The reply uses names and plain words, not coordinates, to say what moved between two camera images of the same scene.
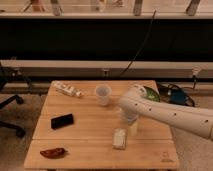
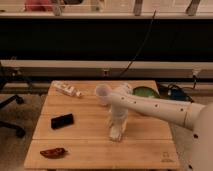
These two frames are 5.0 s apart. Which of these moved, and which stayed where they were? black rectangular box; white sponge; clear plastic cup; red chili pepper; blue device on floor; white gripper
Moved: white sponge; white gripper
Stayed: clear plastic cup; black rectangular box; red chili pepper; blue device on floor
